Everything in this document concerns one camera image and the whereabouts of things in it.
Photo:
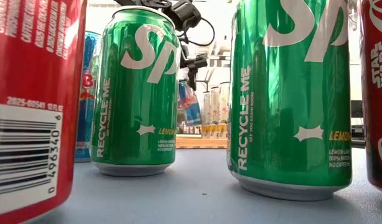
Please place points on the blue silver Red Bull can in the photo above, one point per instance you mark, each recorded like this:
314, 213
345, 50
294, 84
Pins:
191, 109
86, 124

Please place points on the red Coca-Cola can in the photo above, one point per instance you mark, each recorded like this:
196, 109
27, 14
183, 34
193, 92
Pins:
32, 77
379, 109

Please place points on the wooden slatted shelf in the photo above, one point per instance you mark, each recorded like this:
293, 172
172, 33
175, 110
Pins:
200, 143

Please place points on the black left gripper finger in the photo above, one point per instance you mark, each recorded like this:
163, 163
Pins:
192, 77
183, 57

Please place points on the green Sprite can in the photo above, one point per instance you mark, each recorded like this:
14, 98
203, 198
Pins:
132, 109
287, 102

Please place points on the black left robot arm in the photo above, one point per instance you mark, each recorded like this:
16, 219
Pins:
141, 3

